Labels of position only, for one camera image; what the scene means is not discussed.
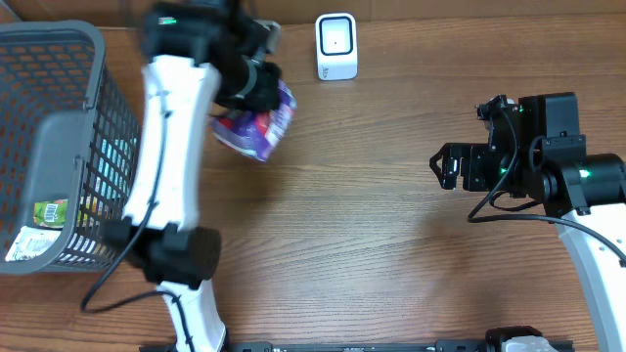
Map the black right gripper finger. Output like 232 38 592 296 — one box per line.
429 158 461 190
429 143 463 164

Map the purple Carefree package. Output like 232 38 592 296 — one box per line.
210 79 297 162

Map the green yellow snack packet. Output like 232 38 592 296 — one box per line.
33 199 67 229

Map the white tube with gold cap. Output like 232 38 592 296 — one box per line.
5 226 61 262

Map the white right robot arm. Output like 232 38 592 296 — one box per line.
429 92 625 351

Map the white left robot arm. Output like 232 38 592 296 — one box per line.
99 1 283 351

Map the white barcode scanner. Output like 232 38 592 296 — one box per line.
315 13 358 81

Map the grey plastic mesh basket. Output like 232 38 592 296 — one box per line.
1 21 140 275

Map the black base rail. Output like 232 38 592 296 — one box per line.
139 339 576 352

